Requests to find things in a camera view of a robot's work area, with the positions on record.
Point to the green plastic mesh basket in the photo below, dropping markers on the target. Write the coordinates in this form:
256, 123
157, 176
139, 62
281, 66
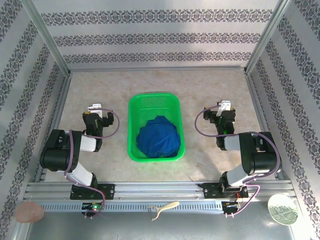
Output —
150, 102

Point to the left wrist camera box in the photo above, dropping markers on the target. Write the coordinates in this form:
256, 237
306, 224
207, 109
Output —
95, 107

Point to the left aluminium side rail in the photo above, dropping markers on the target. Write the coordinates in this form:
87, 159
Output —
62, 100

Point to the left aluminium corner post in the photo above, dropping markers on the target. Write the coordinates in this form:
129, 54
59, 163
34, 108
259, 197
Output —
48, 37

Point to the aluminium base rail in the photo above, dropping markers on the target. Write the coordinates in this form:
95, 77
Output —
155, 192

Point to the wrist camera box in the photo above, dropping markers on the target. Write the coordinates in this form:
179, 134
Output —
95, 107
224, 106

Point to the blue t-shirt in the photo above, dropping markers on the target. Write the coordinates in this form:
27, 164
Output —
157, 137

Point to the right aluminium side rail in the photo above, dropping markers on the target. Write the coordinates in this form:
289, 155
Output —
258, 105

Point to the pink translucent cup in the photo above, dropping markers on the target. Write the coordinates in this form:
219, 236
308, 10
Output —
28, 212

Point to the aluminium side rail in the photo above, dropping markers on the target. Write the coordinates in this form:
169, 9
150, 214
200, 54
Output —
62, 100
258, 105

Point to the cream plastic peeler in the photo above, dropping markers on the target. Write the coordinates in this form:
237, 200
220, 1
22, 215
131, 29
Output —
170, 205

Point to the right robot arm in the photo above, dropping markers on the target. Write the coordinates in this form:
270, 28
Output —
262, 155

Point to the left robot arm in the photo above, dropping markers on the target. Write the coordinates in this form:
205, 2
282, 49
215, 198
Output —
57, 155

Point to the right aluminium corner post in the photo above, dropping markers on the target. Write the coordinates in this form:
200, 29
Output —
266, 37

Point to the aluminium corner post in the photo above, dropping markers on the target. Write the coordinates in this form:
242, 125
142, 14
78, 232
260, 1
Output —
266, 37
48, 37

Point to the aluminium back rail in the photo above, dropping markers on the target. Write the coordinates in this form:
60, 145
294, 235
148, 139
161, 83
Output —
150, 68

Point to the round green patterned disc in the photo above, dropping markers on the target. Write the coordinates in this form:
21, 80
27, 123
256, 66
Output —
282, 212

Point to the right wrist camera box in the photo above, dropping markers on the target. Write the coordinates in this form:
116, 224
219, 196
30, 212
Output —
224, 106

